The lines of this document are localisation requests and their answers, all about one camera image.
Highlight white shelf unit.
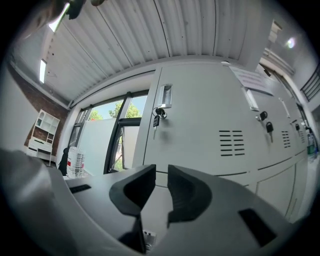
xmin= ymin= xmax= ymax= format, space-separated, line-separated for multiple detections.
xmin=24 ymin=108 xmax=61 ymax=161

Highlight grey metal locker door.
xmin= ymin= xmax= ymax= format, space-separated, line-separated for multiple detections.
xmin=143 ymin=63 xmax=260 ymax=176

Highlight green label plastic bottle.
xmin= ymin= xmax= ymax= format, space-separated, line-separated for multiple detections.
xmin=305 ymin=131 xmax=320 ymax=159

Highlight black window frame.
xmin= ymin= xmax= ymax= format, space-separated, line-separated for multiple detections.
xmin=68 ymin=89 xmax=150 ymax=175

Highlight grey metal locker cabinet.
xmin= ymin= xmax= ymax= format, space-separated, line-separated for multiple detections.
xmin=132 ymin=60 xmax=317 ymax=225

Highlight long ceiling light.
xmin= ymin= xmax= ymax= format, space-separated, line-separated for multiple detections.
xmin=48 ymin=3 xmax=71 ymax=34
xmin=39 ymin=58 xmax=48 ymax=84

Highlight black object beside bottle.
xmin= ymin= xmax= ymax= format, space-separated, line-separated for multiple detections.
xmin=57 ymin=147 xmax=70 ymax=177

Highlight white paper notice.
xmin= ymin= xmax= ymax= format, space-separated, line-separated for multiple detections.
xmin=228 ymin=65 xmax=275 ymax=97

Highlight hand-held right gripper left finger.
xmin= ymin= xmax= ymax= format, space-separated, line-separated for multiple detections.
xmin=109 ymin=164 xmax=157 ymax=254

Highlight metal recessed door handle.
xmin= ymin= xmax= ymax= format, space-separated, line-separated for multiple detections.
xmin=240 ymin=86 xmax=261 ymax=112
xmin=278 ymin=97 xmax=291 ymax=119
xmin=157 ymin=83 xmax=174 ymax=109

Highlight black metal railing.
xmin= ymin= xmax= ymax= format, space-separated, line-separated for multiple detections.
xmin=299 ymin=63 xmax=320 ymax=102

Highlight clear plastic water bottle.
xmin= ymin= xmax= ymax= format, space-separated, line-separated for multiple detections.
xmin=67 ymin=146 xmax=87 ymax=180

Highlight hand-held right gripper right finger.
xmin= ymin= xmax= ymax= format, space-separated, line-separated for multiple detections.
xmin=165 ymin=164 xmax=214 ymax=229

